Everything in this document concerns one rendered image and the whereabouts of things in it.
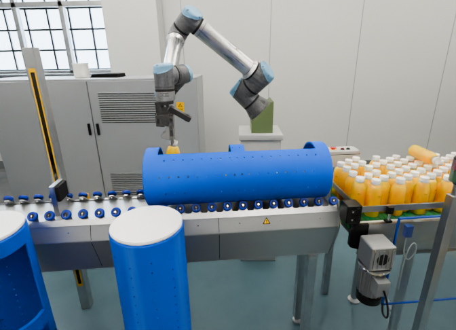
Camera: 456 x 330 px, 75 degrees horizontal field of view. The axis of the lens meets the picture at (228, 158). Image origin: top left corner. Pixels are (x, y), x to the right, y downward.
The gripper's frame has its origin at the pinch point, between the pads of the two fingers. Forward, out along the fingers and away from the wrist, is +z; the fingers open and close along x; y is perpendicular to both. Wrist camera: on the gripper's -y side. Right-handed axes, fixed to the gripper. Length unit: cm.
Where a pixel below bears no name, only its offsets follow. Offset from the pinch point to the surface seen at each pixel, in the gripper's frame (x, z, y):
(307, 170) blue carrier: 19, 11, -62
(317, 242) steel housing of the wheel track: 16, 53, -71
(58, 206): 10, 27, 56
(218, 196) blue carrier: 18.4, 22.1, -20.4
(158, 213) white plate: 32.6, 21.4, 4.9
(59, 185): 7, 17, 55
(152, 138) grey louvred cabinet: -158, 39, 39
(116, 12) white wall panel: -260, -91, 85
